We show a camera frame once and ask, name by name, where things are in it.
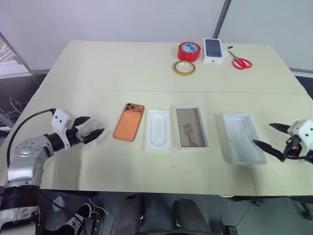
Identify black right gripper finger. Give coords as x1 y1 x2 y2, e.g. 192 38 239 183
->
268 122 291 133
252 139 286 162

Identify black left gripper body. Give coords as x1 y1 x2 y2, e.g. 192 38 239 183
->
65 125 87 148

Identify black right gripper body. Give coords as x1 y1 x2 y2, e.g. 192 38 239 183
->
284 135 301 158

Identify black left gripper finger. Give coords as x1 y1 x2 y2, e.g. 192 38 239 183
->
83 128 106 144
73 116 92 127

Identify white empty open box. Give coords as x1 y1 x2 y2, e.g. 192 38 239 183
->
215 113 268 167

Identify white box with brown inside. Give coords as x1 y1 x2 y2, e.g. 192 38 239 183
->
175 105 209 150

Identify white box with phone print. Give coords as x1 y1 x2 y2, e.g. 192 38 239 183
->
202 37 226 65

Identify orange smartphone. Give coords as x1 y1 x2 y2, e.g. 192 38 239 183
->
112 102 146 143

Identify white moulded tray insert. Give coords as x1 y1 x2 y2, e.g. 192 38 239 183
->
145 109 174 152

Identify black and white sneaker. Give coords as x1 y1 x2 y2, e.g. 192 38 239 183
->
58 202 93 235

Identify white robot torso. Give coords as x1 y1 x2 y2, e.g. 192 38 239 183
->
0 207 40 235

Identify yellow tape roll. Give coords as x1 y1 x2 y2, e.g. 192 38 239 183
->
173 60 197 77

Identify red tape roll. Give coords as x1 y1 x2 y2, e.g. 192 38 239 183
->
177 41 202 61

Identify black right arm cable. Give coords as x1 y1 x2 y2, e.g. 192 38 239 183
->
283 152 309 161

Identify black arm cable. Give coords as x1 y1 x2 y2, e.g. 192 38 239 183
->
283 152 309 161
6 108 56 169

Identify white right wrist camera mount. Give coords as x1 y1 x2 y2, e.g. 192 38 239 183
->
287 119 313 157

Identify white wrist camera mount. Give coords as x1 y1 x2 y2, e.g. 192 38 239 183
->
287 119 313 157
51 108 75 148

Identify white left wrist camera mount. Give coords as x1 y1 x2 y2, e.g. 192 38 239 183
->
51 108 75 148

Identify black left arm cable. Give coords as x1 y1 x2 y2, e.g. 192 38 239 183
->
6 108 56 169

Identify black floor cable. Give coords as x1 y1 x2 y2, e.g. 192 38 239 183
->
38 189 87 235

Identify white floor cable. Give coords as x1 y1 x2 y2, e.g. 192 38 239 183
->
88 197 110 216

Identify red-handled scissors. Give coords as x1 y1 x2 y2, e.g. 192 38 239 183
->
227 49 253 71

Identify grey metal wall post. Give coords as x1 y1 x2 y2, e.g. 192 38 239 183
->
212 0 233 39

